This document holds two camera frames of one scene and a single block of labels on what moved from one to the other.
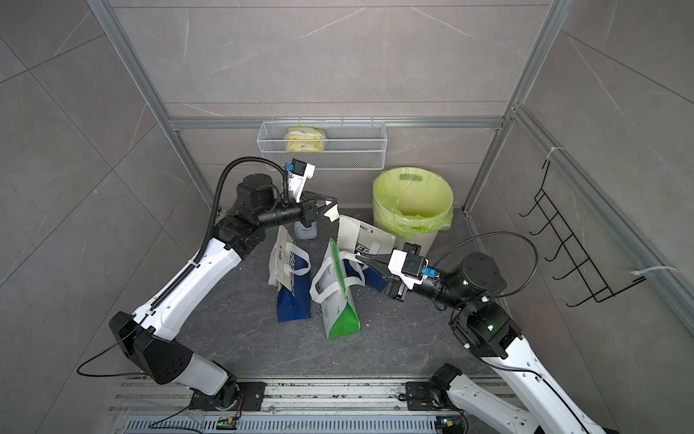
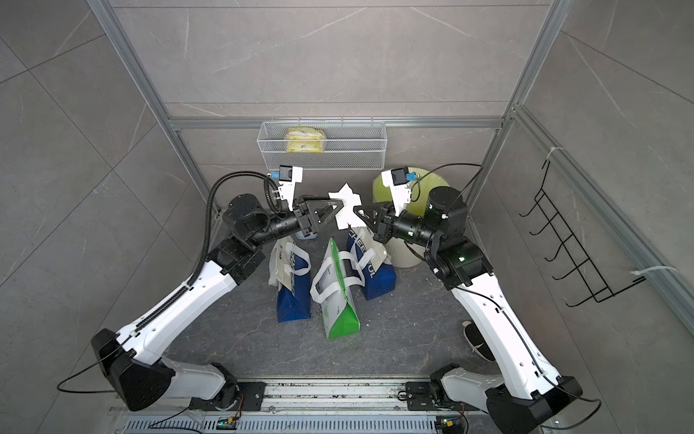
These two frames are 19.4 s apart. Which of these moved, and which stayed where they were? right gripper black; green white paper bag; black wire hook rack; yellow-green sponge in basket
Moved: right gripper black
Stayed: yellow-green sponge in basket; green white paper bag; black wire hook rack
